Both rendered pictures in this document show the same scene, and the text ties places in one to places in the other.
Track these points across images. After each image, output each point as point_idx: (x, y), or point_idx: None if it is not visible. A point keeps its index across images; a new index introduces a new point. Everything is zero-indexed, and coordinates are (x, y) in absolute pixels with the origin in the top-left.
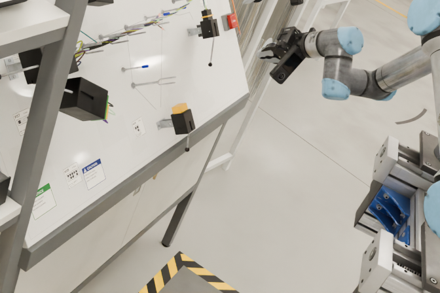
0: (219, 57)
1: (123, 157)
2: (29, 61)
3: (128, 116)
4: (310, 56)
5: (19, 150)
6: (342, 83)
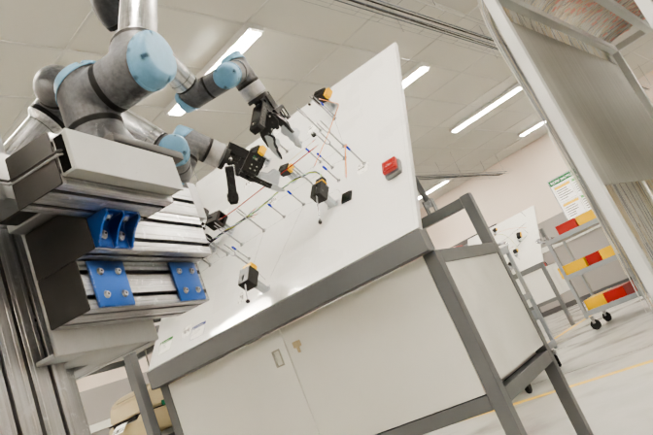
0: (368, 210)
1: (222, 318)
2: None
3: (238, 289)
4: (214, 167)
5: (170, 317)
6: None
